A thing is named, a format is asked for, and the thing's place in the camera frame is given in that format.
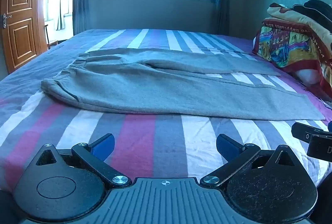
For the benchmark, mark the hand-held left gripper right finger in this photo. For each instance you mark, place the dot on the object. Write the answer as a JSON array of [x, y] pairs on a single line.
[[225, 147]]

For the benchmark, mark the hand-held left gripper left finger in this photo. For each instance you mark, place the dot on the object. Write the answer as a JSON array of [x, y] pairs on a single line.
[[105, 148]]

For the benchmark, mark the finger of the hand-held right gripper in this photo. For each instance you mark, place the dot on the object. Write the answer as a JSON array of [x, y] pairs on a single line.
[[302, 133], [320, 148]]

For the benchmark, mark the grey pants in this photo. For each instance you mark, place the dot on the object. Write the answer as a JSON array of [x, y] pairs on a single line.
[[155, 89]]

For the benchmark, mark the striped bed sheet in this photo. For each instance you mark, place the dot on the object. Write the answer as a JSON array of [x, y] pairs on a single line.
[[140, 141]]

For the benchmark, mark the colourful printed blanket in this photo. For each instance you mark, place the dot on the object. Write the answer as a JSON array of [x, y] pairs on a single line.
[[285, 42]]

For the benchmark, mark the small wooden stool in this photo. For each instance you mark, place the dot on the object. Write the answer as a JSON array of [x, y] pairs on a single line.
[[51, 42]]

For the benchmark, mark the black cloth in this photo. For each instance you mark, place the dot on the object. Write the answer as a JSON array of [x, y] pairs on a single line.
[[319, 11]]

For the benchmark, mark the brown wooden door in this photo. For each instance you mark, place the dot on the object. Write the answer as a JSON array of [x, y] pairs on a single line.
[[23, 19]]

